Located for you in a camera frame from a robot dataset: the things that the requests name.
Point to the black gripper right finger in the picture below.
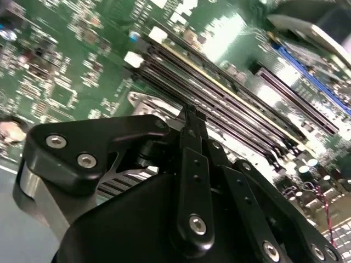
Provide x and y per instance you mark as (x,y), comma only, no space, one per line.
(246,197)

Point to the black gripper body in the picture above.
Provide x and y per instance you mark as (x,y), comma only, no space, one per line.
(123,233)

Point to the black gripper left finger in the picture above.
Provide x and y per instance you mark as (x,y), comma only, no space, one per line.
(68,175)

